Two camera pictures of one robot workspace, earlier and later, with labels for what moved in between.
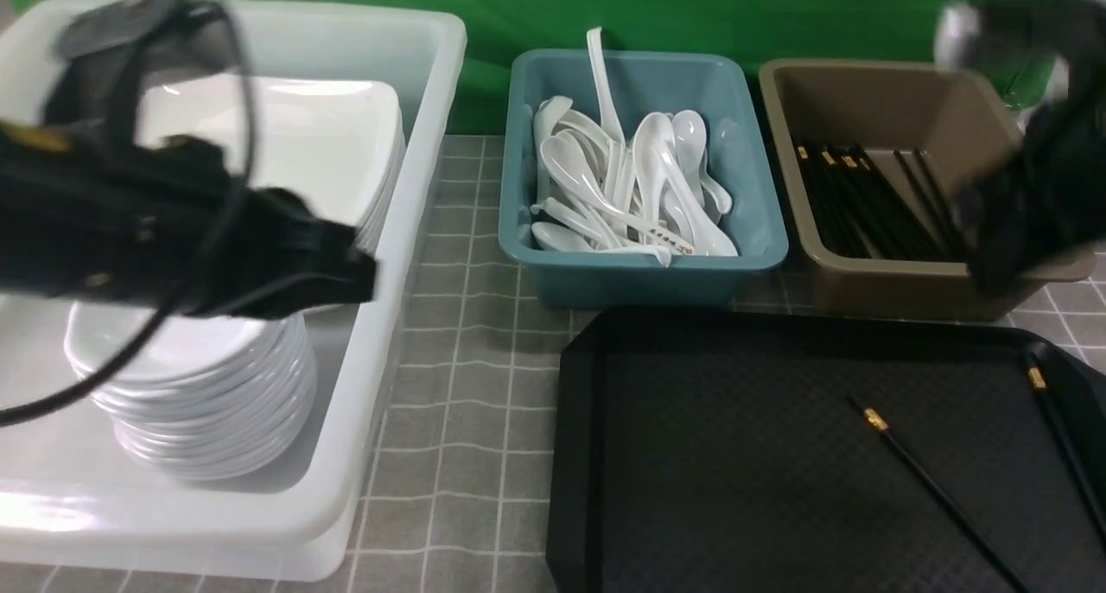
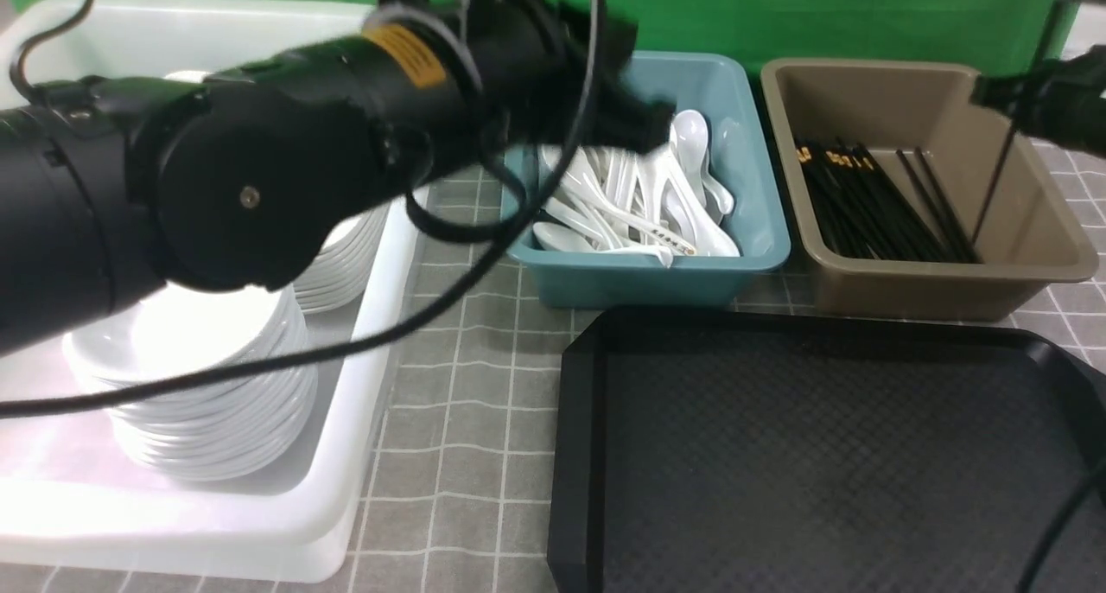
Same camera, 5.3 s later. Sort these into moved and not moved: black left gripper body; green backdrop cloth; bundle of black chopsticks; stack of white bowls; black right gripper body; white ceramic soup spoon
Moved: black left gripper body; black right gripper body
Not moved: green backdrop cloth; stack of white bowls; white ceramic soup spoon; bundle of black chopsticks
